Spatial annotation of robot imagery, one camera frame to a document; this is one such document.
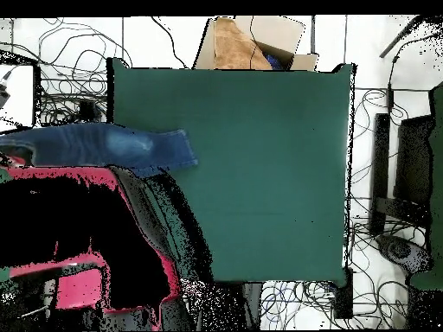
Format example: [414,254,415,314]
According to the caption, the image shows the white table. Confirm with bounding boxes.
[0,63,35,132]

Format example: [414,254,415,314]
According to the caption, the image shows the blue denim jeans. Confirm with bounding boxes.
[0,122,199,178]

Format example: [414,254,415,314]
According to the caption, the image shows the black office chair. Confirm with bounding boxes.
[76,99,101,125]
[369,112,435,278]

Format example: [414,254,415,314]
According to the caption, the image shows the black and blue cable tangle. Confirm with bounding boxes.
[259,279,338,329]

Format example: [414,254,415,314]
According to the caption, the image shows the dark blue fabric item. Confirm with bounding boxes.
[264,51,286,71]

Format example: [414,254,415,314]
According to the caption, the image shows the black slanted rod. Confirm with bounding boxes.
[378,15,423,59]

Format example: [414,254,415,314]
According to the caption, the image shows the dark green table cloth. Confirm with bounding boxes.
[106,56,357,288]

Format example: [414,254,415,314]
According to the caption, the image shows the brown cloth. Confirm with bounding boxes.
[213,16,273,71]

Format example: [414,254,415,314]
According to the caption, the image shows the green covered side table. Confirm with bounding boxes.
[409,80,443,291]

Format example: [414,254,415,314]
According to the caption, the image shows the single black cable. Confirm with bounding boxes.
[150,16,189,69]

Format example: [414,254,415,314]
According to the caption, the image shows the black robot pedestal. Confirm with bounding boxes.
[193,281,264,331]

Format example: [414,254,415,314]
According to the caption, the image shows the black connector with cable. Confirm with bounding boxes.
[0,67,16,110]

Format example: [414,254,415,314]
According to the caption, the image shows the thin black cable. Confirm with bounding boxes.
[248,15,261,68]

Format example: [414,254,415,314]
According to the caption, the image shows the cardboard box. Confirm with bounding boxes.
[192,15,320,72]

